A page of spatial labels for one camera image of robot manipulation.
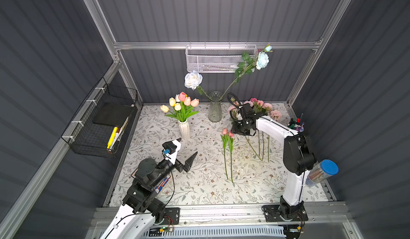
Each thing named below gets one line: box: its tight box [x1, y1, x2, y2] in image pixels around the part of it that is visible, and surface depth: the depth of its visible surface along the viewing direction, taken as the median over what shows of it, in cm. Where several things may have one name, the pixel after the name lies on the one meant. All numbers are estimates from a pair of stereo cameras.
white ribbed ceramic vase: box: [178, 119, 191, 141], surface depth 93 cm
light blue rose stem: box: [218, 43, 273, 101], surface depth 79 cm
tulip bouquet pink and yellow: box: [160, 91, 200, 123], surface depth 81 cm
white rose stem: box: [184, 70, 212, 101], surface depth 73 cm
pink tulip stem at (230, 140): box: [227, 130, 235, 183], surface depth 99 cm
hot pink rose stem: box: [250, 97, 258, 114], surface depth 119 cm
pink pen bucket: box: [287, 113, 305, 133], surface depth 93 cm
